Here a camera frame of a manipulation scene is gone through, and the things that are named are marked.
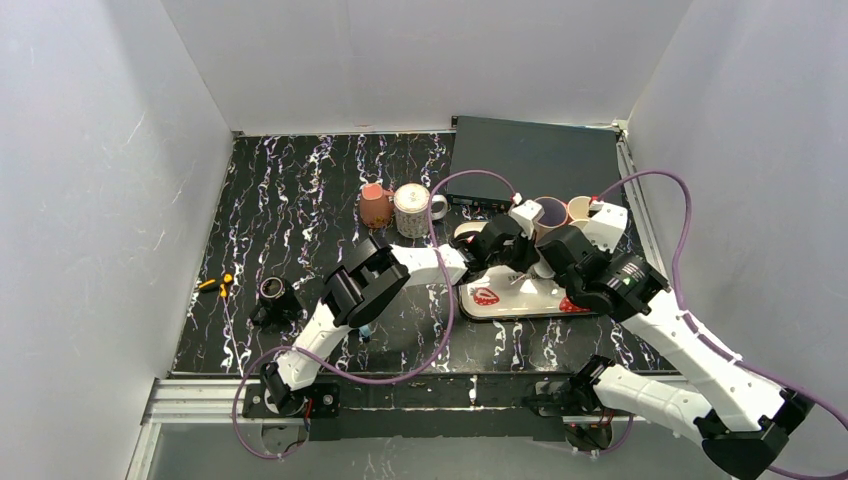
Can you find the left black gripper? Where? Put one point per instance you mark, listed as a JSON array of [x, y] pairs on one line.
[[520, 248]]

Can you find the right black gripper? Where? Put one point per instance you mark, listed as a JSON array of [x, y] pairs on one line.
[[556, 244]]

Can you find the beige pink mug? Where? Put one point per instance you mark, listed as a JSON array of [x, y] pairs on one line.
[[554, 215]]

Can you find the brown mug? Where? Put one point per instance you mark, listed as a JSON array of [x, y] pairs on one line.
[[375, 205]]

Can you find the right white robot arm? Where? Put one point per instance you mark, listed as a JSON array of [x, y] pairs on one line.
[[740, 420]]

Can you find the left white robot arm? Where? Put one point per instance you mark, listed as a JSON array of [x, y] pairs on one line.
[[363, 285]]

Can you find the white floral mug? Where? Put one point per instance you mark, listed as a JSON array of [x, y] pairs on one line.
[[414, 206]]

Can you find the black mug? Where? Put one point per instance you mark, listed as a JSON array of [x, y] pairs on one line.
[[278, 305]]

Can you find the strawberry print white tray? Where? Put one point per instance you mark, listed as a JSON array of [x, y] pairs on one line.
[[505, 295]]

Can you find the dark flat metal box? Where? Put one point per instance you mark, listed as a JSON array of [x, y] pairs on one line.
[[559, 161]]

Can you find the yellow black small tool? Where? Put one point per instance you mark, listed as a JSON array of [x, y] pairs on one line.
[[220, 285]]

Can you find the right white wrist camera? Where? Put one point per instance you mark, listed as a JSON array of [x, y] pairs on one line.
[[606, 225]]

